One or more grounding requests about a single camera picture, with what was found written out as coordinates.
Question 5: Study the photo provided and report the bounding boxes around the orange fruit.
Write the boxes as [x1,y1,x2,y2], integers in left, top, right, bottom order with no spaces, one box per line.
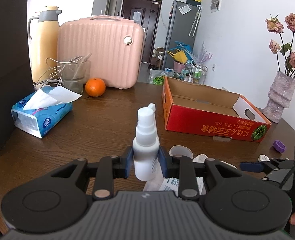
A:
[85,78,106,97]

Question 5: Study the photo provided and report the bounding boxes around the dried pink roses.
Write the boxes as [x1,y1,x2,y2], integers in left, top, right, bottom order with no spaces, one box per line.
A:
[265,13,295,80]

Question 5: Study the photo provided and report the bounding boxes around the black paper bag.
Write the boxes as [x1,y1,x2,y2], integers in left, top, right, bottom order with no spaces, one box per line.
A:
[0,0,34,151]

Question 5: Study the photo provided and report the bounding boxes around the dark brown door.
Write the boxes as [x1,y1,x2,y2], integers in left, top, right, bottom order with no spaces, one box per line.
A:
[120,0,162,65]

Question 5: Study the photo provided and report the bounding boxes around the small white lid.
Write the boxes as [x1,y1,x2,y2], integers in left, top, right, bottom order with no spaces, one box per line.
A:
[258,154,270,162]

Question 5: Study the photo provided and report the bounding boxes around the glass cup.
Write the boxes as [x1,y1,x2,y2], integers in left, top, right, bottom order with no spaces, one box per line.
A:
[60,53,92,94]

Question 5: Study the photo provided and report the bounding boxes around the pink hard suitcase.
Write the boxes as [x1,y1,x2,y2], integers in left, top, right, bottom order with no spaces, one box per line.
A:
[57,15,145,89]

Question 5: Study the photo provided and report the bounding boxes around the white cable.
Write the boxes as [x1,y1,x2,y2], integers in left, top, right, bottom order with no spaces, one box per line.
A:
[34,55,83,90]

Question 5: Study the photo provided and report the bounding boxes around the white spray bottle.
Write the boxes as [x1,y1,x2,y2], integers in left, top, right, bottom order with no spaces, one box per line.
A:
[132,103,160,181]

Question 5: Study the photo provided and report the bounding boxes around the green snack bag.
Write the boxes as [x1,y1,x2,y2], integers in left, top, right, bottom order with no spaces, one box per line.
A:
[152,76,165,86]

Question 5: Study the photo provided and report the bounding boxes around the wire storage cart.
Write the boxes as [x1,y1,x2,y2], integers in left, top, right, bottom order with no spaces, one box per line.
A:
[182,64,208,85]

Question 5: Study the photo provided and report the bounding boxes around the white round cap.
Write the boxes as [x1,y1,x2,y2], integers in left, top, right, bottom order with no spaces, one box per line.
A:
[192,154,208,163]

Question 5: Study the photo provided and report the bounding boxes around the blue tissue pack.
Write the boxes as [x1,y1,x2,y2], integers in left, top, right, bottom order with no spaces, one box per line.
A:
[11,86,81,139]

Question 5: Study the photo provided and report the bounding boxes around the white wipes container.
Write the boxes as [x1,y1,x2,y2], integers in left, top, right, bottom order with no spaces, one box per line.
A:
[143,172,204,197]

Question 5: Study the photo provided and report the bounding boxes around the red cardboard box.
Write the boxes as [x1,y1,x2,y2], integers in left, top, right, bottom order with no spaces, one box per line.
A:
[162,77,271,142]

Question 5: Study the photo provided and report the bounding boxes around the purple ceramic vase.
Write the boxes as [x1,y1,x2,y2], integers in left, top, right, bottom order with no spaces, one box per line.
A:
[263,70,295,123]

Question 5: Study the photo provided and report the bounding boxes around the grey refrigerator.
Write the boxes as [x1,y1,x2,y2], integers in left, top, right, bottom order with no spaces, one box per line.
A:
[162,0,202,69]

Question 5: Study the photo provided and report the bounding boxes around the yellow thermos jug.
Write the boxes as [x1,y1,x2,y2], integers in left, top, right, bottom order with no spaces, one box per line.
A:
[28,5,62,83]

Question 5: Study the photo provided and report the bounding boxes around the purple bottle cap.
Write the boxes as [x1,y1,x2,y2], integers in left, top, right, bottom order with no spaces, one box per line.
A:
[273,140,286,154]

